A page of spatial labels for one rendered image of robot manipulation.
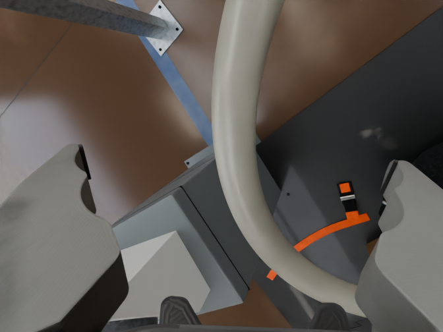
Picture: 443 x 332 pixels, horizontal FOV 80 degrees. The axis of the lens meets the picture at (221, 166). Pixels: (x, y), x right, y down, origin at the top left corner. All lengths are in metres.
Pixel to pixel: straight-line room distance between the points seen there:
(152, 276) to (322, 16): 1.28
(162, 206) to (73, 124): 1.51
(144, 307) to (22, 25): 2.10
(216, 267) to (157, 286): 0.19
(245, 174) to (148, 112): 1.61
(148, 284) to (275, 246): 0.52
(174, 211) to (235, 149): 0.64
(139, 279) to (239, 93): 0.60
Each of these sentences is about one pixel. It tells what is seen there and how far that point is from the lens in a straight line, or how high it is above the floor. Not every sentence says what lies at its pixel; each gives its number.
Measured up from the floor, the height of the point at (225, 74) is 1.30.
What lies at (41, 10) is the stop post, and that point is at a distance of 1.13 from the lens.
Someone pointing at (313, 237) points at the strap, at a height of 0.02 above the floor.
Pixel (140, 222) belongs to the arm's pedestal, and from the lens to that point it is 0.89.
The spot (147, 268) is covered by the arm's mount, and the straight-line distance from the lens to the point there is 0.73.
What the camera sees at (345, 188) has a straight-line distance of 1.55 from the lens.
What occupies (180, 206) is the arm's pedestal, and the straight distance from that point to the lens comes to 0.79.
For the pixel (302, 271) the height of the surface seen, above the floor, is 1.24.
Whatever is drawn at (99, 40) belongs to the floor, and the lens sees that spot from 1.97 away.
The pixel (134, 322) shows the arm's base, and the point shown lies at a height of 1.08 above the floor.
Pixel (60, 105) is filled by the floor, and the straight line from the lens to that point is 2.27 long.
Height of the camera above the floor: 1.45
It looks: 63 degrees down
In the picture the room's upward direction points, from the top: 133 degrees counter-clockwise
